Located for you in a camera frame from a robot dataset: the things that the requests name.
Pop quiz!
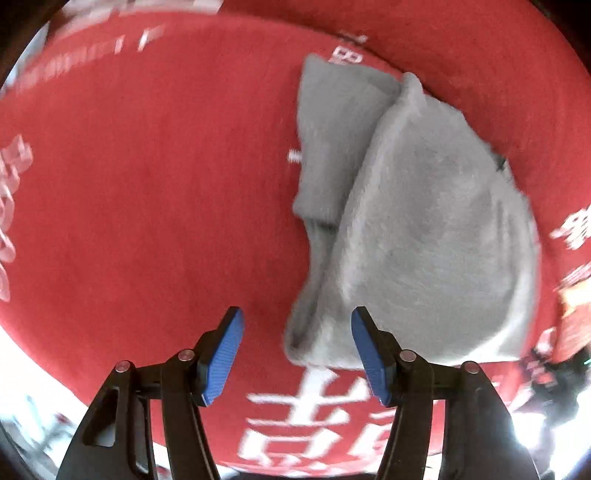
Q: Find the orange object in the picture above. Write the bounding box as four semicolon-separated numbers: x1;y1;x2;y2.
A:
556;263;591;365

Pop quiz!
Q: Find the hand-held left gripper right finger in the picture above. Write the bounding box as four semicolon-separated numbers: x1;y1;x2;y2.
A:
351;305;539;480

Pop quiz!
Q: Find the grey sweater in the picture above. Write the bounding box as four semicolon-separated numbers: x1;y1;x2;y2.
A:
281;53;542;370

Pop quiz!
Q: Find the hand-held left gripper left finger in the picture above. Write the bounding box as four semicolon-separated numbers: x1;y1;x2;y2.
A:
55;305;245;480

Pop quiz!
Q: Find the red printed sofa cover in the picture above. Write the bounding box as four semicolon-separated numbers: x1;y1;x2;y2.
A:
0;0;591;477

